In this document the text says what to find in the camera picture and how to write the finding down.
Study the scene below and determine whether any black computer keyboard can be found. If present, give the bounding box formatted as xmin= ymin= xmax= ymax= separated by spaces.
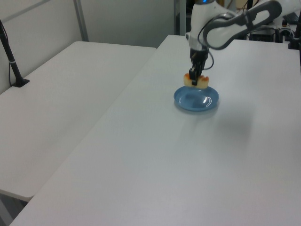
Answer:
xmin=282 ymin=13 xmax=300 ymax=24

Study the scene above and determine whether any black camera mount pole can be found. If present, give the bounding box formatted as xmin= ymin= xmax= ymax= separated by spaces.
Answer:
xmin=0 ymin=19 xmax=31 ymax=88

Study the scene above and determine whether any black electronics box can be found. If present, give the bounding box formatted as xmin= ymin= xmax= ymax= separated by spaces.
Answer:
xmin=248 ymin=27 xmax=277 ymax=43

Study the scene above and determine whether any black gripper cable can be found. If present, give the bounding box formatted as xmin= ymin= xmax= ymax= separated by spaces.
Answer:
xmin=197 ymin=13 xmax=238 ymax=71

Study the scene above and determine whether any bread loaf with orange topping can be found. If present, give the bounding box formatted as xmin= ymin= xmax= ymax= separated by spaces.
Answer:
xmin=183 ymin=73 xmax=210 ymax=89

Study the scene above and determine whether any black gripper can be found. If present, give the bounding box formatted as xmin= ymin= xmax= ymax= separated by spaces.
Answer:
xmin=189 ymin=48 xmax=209 ymax=86

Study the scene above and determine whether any blue round plate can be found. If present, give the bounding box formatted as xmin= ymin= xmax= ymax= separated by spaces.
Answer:
xmin=173 ymin=85 xmax=220 ymax=112

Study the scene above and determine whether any black clamp stand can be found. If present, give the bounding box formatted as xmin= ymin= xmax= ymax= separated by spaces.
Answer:
xmin=286 ymin=20 xmax=301 ymax=50

